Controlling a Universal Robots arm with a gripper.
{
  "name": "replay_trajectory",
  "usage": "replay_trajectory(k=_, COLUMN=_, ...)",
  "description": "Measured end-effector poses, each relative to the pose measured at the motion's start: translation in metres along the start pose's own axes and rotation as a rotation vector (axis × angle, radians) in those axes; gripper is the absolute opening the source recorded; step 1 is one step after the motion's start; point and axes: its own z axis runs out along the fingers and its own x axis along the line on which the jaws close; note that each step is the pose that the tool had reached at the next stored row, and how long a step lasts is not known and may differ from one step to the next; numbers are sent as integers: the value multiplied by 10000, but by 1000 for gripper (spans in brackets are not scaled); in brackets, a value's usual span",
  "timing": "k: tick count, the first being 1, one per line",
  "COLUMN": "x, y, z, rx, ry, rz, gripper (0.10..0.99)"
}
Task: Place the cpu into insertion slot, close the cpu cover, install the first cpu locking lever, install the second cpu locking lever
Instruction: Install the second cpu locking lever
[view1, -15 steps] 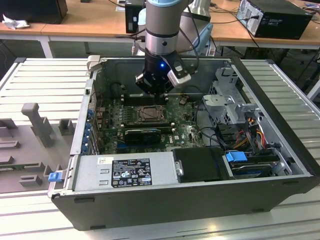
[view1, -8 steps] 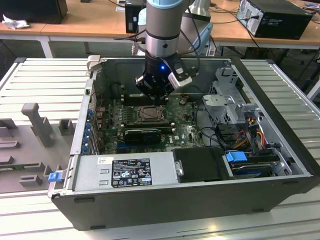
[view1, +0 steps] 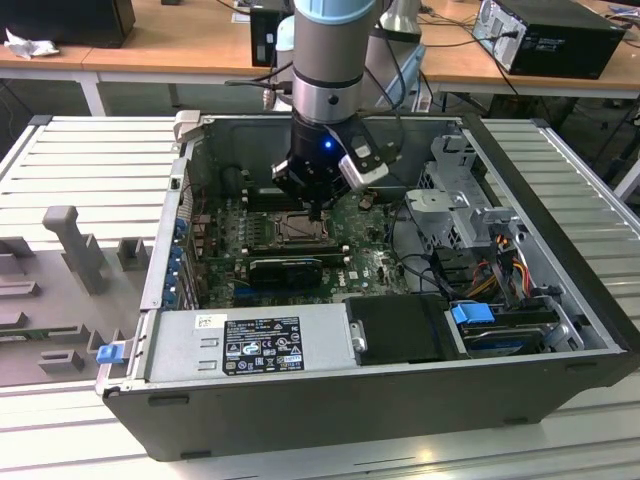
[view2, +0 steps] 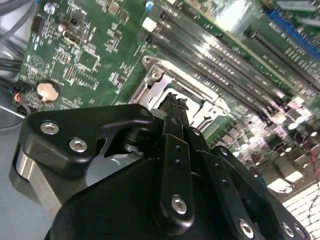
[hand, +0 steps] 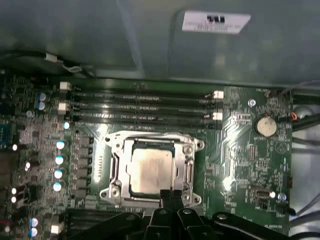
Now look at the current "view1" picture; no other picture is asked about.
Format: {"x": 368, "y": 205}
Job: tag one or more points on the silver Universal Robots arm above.
{"x": 327, "y": 50}

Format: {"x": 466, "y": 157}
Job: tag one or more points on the black RAM slot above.
{"x": 262, "y": 194}
{"x": 262, "y": 204}
{"x": 300, "y": 247}
{"x": 335, "y": 256}

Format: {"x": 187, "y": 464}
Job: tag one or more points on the CPU socket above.
{"x": 331, "y": 235}

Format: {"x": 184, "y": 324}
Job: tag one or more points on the black round cylinder part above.
{"x": 232, "y": 180}

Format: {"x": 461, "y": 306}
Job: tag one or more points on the green motherboard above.
{"x": 360, "y": 250}

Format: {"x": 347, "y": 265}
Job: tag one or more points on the black graphics card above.
{"x": 285, "y": 274}

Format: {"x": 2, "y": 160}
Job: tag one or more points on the white power strip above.
{"x": 423, "y": 102}

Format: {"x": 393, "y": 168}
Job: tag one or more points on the pale blue teach pendant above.
{"x": 411, "y": 75}

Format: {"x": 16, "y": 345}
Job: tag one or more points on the silver drive cage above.
{"x": 450, "y": 200}

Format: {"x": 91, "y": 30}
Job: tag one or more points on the small upright black PC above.
{"x": 261, "y": 35}

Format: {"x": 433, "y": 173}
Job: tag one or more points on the blue card retainer strip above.
{"x": 176, "y": 260}

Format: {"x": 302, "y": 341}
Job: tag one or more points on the black plastic shroud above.
{"x": 395, "y": 330}

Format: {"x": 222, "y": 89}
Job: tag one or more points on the long wooden desk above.
{"x": 175, "y": 45}

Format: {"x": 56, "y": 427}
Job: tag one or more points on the wooden desk with PC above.
{"x": 460, "y": 60}

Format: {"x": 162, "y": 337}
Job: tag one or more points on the blue disk carrier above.
{"x": 470, "y": 317}

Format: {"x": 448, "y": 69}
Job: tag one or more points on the silver power supply with label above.
{"x": 175, "y": 345}

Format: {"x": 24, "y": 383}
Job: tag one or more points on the black open PC case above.
{"x": 300, "y": 415}

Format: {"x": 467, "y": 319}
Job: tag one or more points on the hard disk with blue label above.
{"x": 505, "y": 342}

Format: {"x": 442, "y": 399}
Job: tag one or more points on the blue case latch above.
{"x": 109, "y": 354}

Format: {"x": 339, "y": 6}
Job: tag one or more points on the grey parts rack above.
{"x": 60, "y": 280}

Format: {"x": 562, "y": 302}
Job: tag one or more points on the black PC tower lying flat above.
{"x": 565, "y": 47}

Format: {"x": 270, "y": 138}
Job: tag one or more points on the large black box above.
{"x": 65, "y": 20}

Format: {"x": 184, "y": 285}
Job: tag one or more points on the crumpled white paper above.
{"x": 30, "y": 46}

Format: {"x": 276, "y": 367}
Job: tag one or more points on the small white wrist camera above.
{"x": 280, "y": 175}

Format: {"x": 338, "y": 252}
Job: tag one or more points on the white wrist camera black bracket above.
{"x": 365, "y": 170}

